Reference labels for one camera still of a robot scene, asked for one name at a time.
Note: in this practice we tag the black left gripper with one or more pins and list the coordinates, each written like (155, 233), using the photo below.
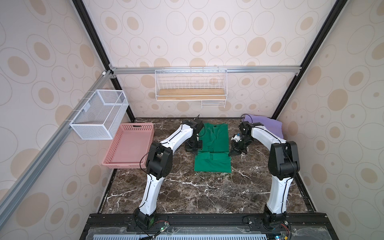
(195, 149)

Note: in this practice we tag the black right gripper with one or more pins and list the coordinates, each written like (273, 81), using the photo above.
(237, 148)

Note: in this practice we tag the green t-shirt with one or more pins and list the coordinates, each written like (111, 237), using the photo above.
(214, 156)

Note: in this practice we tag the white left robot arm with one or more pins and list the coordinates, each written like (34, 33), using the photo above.
(159, 164)

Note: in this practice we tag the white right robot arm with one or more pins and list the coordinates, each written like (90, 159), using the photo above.
(283, 165)

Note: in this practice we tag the folded purple t-shirt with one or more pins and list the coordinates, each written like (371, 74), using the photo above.
(274, 126)

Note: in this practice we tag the pink plastic basket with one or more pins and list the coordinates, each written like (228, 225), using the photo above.
(129, 146)

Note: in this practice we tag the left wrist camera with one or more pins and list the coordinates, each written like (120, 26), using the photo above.
(197, 126)

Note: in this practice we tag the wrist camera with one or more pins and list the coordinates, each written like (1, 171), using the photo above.
(245, 130)
(197, 126)

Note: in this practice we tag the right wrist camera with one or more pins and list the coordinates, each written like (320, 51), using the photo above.
(245, 130)

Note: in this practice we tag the white wire wall shelf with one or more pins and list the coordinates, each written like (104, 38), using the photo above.
(210, 89)

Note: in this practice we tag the aluminium wall rail back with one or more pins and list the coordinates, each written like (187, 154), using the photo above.
(232, 70)

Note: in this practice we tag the aluminium wall rail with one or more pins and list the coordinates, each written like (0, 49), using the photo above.
(232, 70)
(25, 182)

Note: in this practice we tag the white mesh wall basket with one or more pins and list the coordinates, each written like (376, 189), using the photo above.
(101, 115)

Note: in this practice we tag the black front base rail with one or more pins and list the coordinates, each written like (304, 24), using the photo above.
(307, 226)

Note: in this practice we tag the aluminium wall rail left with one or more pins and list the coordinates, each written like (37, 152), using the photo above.
(25, 182)

